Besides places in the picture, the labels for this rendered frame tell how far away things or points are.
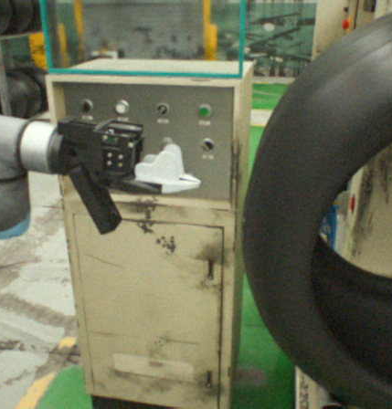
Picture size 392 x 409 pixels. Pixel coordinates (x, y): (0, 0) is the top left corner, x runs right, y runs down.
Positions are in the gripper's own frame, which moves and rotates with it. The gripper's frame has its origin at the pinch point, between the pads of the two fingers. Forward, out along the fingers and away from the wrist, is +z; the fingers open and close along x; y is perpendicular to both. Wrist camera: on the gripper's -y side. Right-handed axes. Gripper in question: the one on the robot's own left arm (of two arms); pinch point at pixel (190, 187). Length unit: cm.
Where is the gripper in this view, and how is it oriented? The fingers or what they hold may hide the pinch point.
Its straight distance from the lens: 67.3
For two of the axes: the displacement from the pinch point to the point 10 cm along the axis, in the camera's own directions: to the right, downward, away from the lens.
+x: 1.8, -3.9, 9.0
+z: 9.8, 1.8, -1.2
